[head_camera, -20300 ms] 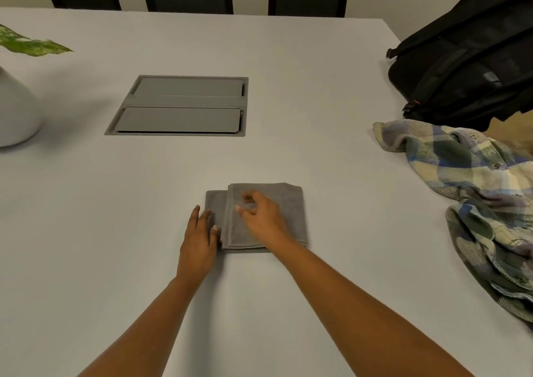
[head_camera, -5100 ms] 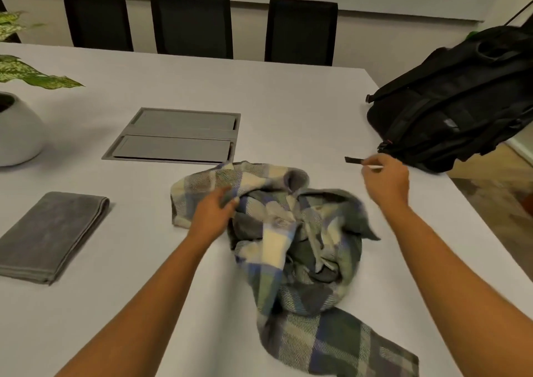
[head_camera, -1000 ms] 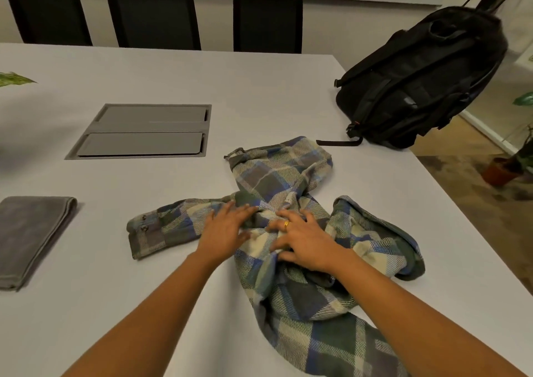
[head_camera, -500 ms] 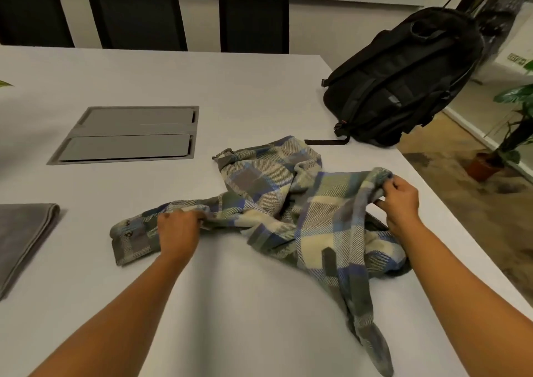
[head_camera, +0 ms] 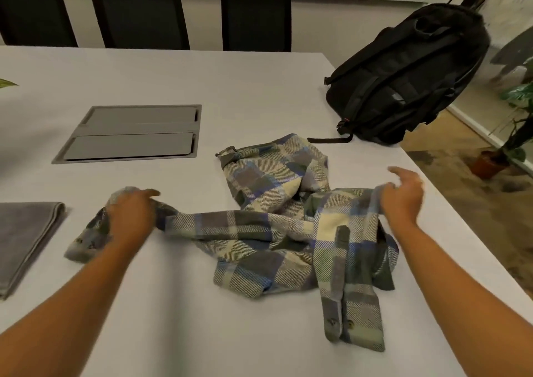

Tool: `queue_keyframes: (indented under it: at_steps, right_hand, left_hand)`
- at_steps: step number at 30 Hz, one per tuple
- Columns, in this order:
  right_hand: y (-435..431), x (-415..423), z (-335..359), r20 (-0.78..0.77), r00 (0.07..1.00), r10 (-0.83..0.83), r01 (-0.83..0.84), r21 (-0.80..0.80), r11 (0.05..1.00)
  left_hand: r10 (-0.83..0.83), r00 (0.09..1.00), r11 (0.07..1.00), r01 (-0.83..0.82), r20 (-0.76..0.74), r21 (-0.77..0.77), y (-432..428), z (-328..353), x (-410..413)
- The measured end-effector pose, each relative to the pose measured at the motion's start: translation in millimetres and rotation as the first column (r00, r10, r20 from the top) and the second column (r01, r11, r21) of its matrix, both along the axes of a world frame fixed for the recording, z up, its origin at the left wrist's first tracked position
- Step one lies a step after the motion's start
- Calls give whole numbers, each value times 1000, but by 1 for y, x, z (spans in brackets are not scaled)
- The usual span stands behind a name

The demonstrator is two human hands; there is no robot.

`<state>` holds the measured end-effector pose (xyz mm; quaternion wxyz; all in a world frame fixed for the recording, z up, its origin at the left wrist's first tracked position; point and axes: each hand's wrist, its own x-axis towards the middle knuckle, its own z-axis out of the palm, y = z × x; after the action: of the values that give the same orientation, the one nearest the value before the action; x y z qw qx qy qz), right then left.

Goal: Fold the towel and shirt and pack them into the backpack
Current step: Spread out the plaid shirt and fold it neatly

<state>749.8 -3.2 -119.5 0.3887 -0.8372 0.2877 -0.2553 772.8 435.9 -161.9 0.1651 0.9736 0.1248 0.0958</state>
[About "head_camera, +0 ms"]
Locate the person's left hand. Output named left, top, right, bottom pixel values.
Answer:
left=105, top=187, right=162, bottom=249

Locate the person's right hand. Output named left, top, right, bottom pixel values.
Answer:
left=379, top=166, right=425, bottom=233

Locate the grey towel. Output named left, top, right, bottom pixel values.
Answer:
left=0, top=201, right=67, bottom=301

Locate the plaid flannel shirt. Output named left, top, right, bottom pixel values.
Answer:
left=63, top=133, right=400, bottom=353

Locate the black backpack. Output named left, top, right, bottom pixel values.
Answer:
left=307, top=2, right=492, bottom=147

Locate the person's left forearm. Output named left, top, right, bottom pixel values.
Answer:
left=0, top=239, right=141, bottom=377

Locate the person's right forearm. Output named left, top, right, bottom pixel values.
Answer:
left=390, top=222, right=533, bottom=377

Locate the tall green leafy plant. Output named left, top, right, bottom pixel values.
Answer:
left=487, top=58, right=533, bottom=166

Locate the black conference chair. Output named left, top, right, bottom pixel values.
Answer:
left=0, top=0, right=79, bottom=49
left=220, top=0, right=293, bottom=54
left=85, top=0, right=192, bottom=51

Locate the grey table cable box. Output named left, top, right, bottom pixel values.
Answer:
left=51, top=104, right=203, bottom=166

